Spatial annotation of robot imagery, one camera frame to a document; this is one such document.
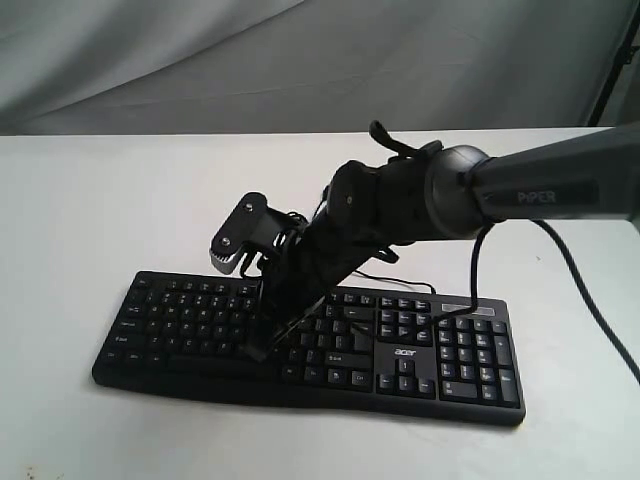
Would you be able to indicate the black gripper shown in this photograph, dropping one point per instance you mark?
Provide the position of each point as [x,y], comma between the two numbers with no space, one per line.
[296,280]

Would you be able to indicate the black acer keyboard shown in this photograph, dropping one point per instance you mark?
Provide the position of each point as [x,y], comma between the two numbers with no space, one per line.
[371,350]

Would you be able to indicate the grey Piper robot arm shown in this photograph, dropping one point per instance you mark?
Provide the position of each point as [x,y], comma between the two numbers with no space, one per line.
[436,193]

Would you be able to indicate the grey backdrop cloth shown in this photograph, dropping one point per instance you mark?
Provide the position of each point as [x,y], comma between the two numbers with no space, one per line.
[162,67]

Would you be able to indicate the black tripod stand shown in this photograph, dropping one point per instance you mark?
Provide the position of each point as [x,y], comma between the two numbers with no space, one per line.
[624,55]

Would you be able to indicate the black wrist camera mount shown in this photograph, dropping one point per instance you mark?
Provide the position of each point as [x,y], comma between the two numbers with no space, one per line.
[253,228]

